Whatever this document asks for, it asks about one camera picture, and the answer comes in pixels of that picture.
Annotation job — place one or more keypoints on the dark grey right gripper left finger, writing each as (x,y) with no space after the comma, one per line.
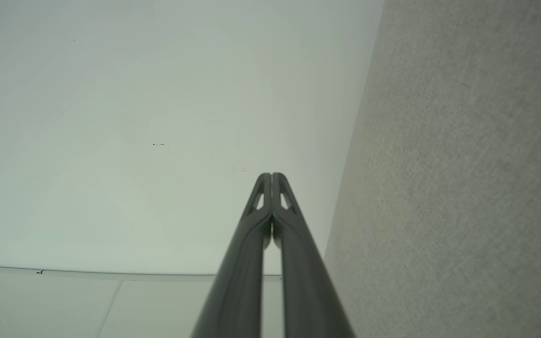
(237,281)

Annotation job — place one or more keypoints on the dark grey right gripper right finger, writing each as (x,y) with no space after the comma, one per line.
(305,281)

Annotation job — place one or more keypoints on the pale grey wall baseboard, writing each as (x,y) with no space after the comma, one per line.
(111,273)

